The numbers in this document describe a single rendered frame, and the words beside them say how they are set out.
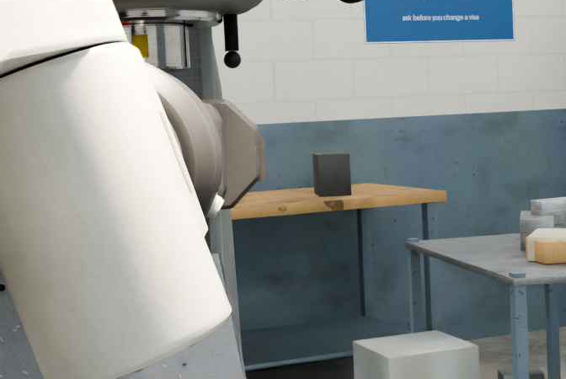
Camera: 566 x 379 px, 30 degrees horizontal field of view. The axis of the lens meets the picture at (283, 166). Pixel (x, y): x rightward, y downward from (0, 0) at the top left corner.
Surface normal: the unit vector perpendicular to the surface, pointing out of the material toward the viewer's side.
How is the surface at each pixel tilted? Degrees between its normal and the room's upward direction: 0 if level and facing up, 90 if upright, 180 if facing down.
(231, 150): 90
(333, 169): 90
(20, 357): 64
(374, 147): 90
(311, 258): 90
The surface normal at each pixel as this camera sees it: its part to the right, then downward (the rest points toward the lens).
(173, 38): 0.75, 0.00
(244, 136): 0.02, 0.04
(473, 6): 0.38, 0.03
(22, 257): -0.51, 0.24
